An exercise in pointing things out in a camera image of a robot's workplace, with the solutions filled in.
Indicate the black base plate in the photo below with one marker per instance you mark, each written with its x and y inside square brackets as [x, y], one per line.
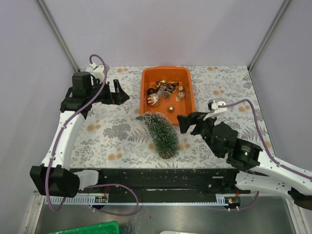
[166, 185]

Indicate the clear plastic ornament tag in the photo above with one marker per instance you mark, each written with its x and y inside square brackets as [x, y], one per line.
[161, 90]

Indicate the small green christmas tree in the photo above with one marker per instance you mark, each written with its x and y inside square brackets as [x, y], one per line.
[163, 134]

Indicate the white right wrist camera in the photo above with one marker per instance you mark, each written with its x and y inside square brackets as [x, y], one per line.
[217, 107]

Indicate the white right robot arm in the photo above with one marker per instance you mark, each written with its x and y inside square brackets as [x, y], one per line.
[257, 170]

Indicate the dark brown bauble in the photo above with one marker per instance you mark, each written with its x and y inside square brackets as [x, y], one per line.
[151, 91]

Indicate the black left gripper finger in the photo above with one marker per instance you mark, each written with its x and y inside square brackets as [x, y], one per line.
[118, 88]
[120, 98]

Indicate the brown pine cone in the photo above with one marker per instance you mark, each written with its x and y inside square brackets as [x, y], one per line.
[166, 95]

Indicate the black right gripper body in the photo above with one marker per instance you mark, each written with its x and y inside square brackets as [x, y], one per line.
[204, 127]

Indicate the aluminium frame post left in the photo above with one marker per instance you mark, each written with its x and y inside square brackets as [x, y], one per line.
[52, 24]

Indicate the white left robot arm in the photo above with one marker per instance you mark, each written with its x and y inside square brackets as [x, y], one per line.
[53, 176]

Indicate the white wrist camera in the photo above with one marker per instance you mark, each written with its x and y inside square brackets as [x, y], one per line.
[98, 71]
[217, 107]

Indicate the green plastic crate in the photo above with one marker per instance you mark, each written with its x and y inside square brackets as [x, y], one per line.
[111, 227]

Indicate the gold and brown ornament pile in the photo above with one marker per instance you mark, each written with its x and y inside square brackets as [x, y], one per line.
[170, 86]

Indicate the large gold striped bauble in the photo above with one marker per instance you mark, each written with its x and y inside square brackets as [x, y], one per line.
[153, 100]

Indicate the orange plastic tub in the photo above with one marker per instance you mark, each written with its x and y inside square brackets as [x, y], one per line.
[173, 74]

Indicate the small gold bauble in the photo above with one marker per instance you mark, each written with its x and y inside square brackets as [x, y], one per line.
[170, 109]

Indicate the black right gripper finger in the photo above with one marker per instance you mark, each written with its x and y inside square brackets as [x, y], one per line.
[184, 127]
[187, 120]

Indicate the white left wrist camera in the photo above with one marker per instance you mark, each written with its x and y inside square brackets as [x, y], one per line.
[98, 71]

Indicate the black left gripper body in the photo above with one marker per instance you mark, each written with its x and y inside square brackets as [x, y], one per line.
[104, 96]

